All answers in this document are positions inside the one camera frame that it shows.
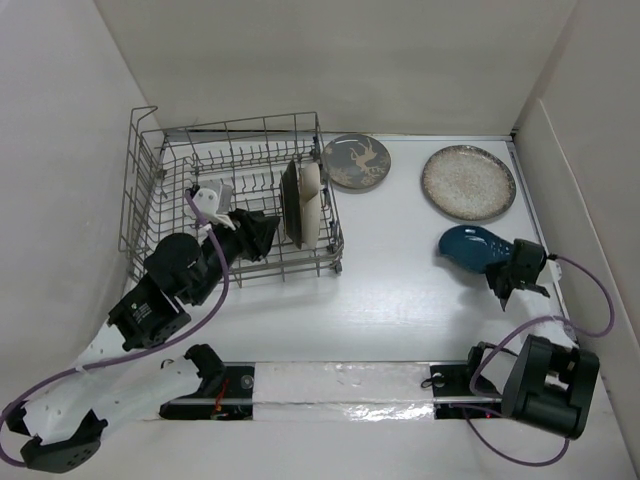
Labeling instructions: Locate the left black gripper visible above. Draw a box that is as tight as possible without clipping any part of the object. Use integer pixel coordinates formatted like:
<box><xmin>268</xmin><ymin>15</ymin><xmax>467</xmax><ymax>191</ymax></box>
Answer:
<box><xmin>193</xmin><ymin>206</ymin><xmax>281</xmax><ymax>304</ymax></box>

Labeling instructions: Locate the dark blue plate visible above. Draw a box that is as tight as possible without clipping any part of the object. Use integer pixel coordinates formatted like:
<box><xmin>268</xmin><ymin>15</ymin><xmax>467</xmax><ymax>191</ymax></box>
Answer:
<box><xmin>437</xmin><ymin>225</ymin><xmax>514</xmax><ymax>274</ymax></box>

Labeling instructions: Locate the cream plate with metallic rim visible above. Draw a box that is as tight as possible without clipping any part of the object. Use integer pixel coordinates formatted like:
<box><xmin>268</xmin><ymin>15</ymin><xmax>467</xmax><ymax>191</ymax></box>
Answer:
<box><xmin>280</xmin><ymin>160</ymin><xmax>303</xmax><ymax>249</ymax></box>

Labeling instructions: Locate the cream three-section divided plate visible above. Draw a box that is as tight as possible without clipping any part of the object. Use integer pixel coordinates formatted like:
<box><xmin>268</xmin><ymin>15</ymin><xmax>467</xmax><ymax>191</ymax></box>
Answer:
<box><xmin>299</xmin><ymin>163</ymin><xmax>322</xmax><ymax>249</ymax></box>

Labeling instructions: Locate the grey plate with deer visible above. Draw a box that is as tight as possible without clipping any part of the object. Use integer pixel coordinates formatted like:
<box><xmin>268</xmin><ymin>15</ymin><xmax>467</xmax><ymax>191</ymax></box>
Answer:
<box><xmin>322</xmin><ymin>134</ymin><xmax>391</xmax><ymax>190</ymax></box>

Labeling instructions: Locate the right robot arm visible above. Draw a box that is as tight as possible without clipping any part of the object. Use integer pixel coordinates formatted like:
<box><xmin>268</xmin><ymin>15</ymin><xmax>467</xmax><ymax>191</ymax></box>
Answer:
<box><xmin>461</xmin><ymin>234</ymin><xmax>600</xmax><ymax>440</ymax></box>

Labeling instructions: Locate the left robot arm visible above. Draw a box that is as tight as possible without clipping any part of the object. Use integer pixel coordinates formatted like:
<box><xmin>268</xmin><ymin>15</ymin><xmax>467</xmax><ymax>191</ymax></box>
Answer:
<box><xmin>1</xmin><ymin>209</ymin><xmax>280</xmax><ymax>474</ymax></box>

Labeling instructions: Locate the speckled beige round plate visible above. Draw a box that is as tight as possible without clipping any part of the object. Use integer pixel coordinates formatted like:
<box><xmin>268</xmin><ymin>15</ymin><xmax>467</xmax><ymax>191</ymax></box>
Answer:
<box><xmin>421</xmin><ymin>145</ymin><xmax>517</xmax><ymax>222</ymax></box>

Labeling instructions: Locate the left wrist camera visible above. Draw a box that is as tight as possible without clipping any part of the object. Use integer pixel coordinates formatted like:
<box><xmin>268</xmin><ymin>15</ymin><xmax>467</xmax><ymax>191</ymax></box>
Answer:
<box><xmin>188</xmin><ymin>180</ymin><xmax>235</xmax><ymax>230</ymax></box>

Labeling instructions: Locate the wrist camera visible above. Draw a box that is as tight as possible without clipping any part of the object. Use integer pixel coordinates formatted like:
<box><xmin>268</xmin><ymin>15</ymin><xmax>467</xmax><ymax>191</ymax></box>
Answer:
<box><xmin>544</xmin><ymin>255</ymin><xmax>562</xmax><ymax>284</ymax></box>
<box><xmin>188</xmin><ymin>180</ymin><xmax>235</xmax><ymax>230</ymax></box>

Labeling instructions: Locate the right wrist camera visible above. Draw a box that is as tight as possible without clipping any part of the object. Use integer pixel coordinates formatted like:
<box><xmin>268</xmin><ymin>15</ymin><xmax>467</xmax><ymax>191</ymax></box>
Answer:
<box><xmin>544</xmin><ymin>255</ymin><xmax>562</xmax><ymax>284</ymax></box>

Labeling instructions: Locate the grey wire dish rack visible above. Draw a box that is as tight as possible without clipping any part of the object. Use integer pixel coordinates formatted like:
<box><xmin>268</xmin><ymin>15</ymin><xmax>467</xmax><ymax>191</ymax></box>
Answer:
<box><xmin>118</xmin><ymin>107</ymin><xmax>324</xmax><ymax>281</ymax></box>

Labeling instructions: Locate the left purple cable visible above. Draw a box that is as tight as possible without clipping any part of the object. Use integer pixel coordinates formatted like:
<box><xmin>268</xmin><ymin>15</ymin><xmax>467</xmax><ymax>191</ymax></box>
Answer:
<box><xmin>0</xmin><ymin>192</ymin><xmax>231</xmax><ymax>469</ymax></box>

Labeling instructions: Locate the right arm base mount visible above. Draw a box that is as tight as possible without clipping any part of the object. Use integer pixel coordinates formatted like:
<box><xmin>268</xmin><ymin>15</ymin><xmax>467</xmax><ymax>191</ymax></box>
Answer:
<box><xmin>420</xmin><ymin>346</ymin><xmax>501</xmax><ymax>420</ymax></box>

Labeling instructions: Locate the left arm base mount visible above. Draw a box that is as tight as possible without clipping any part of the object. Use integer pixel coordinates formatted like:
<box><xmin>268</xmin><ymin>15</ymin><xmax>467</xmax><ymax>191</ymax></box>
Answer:
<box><xmin>159</xmin><ymin>344</ymin><xmax>256</xmax><ymax>421</ymax></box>

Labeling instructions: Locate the metal rail bar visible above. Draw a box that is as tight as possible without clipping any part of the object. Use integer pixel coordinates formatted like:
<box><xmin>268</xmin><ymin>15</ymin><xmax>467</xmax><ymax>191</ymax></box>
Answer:
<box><xmin>169</xmin><ymin>390</ymin><xmax>500</xmax><ymax>406</ymax></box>

